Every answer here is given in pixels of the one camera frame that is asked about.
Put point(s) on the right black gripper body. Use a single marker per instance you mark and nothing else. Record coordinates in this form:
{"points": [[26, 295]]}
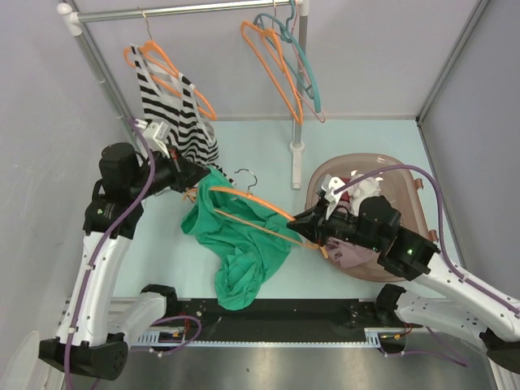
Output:
{"points": [[340, 225]]}

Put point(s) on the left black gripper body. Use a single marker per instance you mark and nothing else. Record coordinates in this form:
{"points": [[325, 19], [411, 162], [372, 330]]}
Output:
{"points": [[178, 179]]}

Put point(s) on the green tank top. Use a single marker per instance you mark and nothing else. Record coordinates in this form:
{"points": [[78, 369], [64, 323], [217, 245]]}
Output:
{"points": [[251, 241]]}

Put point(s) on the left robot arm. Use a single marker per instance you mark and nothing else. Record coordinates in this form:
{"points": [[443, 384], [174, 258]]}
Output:
{"points": [[87, 342]]}

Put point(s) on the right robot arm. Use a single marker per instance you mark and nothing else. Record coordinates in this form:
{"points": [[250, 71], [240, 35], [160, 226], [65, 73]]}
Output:
{"points": [[477, 312]]}

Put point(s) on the black white striped tank top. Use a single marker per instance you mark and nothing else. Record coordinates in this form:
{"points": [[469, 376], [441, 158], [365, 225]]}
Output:
{"points": [[194, 137]]}

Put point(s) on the pink thin hanger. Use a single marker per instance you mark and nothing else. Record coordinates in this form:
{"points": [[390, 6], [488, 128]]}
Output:
{"points": [[307, 87]]}

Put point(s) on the orange hanger with striped top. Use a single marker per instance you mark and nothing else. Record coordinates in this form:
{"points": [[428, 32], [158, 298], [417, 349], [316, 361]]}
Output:
{"points": [[170, 84]]}

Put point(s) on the teal hanger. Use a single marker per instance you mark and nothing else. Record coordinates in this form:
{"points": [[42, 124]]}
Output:
{"points": [[260, 21]]}

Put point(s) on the pink mauve garment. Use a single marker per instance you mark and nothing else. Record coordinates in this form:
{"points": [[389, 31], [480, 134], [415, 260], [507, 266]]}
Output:
{"points": [[347, 255]]}

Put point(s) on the white garment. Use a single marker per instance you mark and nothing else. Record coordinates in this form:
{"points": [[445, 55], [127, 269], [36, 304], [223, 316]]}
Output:
{"points": [[358, 192]]}

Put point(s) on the brown plastic laundry basket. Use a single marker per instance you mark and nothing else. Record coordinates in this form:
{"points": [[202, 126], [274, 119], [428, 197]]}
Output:
{"points": [[401, 189]]}

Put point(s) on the metal clothes rack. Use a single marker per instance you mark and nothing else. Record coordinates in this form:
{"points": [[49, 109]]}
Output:
{"points": [[76, 23]]}

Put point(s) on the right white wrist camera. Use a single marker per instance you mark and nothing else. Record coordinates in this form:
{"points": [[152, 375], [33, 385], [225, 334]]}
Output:
{"points": [[331, 186]]}

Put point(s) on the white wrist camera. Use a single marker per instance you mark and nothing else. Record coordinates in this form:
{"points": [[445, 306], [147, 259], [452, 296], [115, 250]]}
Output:
{"points": [[154, 135], [331, 186]]}

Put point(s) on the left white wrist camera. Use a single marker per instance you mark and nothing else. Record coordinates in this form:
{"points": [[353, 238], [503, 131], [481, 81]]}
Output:
{"points": [[154, 135]]}

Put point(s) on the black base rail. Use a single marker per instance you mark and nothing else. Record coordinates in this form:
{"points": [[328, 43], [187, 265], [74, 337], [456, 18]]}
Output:
{"points": [[283, 322]]}

